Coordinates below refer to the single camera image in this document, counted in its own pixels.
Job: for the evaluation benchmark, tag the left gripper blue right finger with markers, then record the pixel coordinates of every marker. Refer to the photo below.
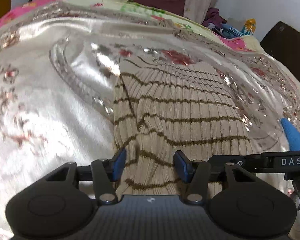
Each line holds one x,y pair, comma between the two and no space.
195,174

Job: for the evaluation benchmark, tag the pink floral bed sheet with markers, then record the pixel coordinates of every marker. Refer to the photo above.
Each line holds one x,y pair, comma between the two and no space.
244,43

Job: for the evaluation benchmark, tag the dark wooden furniture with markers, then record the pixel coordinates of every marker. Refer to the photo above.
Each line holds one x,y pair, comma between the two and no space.
282,42

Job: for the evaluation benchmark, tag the silver floral satin bedspread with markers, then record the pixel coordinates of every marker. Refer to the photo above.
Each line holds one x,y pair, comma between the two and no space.
59,65

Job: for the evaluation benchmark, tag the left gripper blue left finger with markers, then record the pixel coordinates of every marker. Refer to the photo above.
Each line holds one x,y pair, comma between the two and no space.
105,172

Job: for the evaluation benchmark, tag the blue knit garment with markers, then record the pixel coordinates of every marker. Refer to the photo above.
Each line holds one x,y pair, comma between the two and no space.
292,134

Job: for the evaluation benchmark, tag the beige striped knit sweater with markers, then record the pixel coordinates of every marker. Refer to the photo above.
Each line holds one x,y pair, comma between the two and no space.
160,108

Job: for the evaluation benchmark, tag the pile of colourful clothes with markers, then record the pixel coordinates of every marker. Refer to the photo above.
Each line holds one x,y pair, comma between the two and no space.
221,27

